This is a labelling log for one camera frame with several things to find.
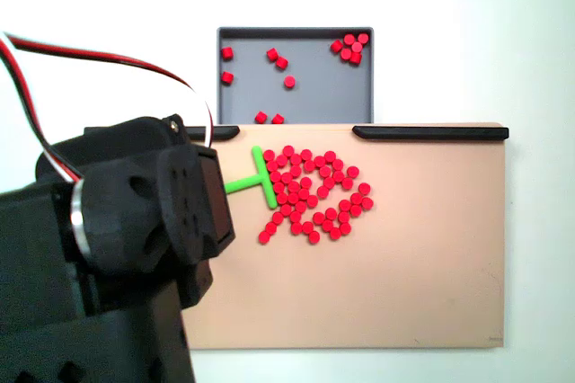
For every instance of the beige board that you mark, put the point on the beige board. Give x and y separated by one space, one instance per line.
359 288

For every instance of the grey tray container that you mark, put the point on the grey tray container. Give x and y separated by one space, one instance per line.
314 95

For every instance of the black edge rail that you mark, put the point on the black edge rail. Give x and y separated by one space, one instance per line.
427 132
224 132

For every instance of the green T-shaped pusher tool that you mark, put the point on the green T-shaped pusher tool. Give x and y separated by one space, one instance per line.
262 176

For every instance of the red cylindrical granule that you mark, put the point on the red cylindrical granule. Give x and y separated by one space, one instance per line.
338 164
300 207
295 228
353 171
268 155
320 161
295 159
260 117
349 39
322 192
346 55
287 177
271 55
344 216
337 46
278 187
356 58
271 227
277 218
273 166
312 199
306 182
339 175
357 47
293 187
307 226
363 38
329 182
295 171
356 210
293 198
277 119
264 236
309 166
314 237
324 171
281 62
367 203
335 234
344 228
275 176
227 77
319 218
281 160
306 154
331 213
365 188
347 183
289 82
227 53
295 216
330 156
303 193
345 204
286 209
327 224
288 150
357 198
282 198

